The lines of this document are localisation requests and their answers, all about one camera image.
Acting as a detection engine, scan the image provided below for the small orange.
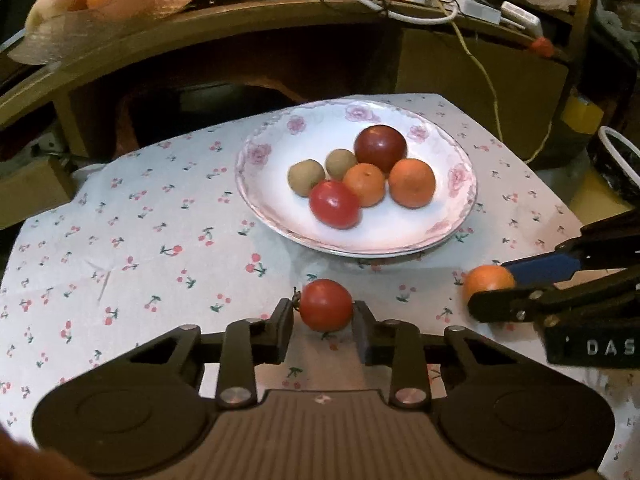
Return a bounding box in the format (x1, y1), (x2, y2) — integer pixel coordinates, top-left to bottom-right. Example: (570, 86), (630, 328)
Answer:
(388, 158), (437, 209)
(462, 265), (516, 306)
(343, 163), (387, 208)

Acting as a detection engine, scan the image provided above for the yellow red apple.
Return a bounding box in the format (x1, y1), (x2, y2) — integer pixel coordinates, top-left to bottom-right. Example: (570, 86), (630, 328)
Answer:
(25, 0), (93, 31)

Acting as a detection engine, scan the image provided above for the small yellow box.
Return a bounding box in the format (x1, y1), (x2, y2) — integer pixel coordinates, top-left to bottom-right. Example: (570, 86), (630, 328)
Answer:
(562, 92), (603, 128)

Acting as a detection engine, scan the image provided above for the cherry print tablecloth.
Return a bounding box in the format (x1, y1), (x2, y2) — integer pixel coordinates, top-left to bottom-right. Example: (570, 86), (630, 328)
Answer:
(0, 92), (640, 466)

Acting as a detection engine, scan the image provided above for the dark red apple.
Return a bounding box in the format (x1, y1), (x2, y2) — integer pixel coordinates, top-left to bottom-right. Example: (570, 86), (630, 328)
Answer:
(354, 125), (408, 175)

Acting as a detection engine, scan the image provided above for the black trash bag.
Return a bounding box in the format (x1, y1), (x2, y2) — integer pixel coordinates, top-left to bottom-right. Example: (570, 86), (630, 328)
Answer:
(587, 127), (640, 201)

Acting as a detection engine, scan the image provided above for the white power strip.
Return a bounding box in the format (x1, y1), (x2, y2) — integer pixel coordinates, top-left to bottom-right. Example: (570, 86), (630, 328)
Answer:
(500, 2), (543, 33)

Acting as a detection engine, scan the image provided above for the dark shelf unit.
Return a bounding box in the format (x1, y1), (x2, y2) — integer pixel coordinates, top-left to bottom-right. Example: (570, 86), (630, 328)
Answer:
(475, 0), (640, 126)

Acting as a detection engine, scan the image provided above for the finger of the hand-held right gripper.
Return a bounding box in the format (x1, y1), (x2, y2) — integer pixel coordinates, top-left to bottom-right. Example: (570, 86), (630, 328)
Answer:
(467, 269), (640, 323)
(500, 207), (640, 286)

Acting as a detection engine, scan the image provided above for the white cable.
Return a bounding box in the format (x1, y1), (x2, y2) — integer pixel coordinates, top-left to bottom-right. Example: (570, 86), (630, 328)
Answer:
(300, 0), (458, 25)

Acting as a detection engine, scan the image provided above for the yellow cable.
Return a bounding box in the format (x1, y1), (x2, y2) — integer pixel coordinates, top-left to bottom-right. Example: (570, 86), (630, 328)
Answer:
(425, 0), (556, 163)

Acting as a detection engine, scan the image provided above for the red tomato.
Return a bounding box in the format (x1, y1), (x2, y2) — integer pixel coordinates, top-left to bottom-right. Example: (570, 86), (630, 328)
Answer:
(309, 180), (363, 230)
(299, 279), (354, 332)

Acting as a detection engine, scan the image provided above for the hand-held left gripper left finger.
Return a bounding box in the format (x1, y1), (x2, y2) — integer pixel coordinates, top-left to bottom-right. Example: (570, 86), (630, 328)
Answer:
(92, 297), (296, 411)

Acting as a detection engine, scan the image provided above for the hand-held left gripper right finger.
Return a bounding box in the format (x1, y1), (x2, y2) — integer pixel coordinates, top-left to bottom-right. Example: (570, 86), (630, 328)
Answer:
(351, 300), (551, 411)

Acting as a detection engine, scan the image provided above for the wooden television cabinet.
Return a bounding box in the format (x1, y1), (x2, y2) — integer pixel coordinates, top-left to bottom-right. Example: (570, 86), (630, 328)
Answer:
(0, 0), (601, 186)

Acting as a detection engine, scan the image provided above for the white flat box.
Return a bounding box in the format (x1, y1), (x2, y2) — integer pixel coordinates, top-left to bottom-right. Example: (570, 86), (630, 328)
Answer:
(457, 0), (501, 22)

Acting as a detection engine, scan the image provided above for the white floral plate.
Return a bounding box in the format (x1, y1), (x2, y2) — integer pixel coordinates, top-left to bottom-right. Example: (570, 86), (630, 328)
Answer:
(235, 100), (477, 258)

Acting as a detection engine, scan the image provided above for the small green kiwi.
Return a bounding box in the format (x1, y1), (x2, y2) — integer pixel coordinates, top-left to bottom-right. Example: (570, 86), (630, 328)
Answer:
(325, 149), (358, 181)
(288, 159), (326, 197)

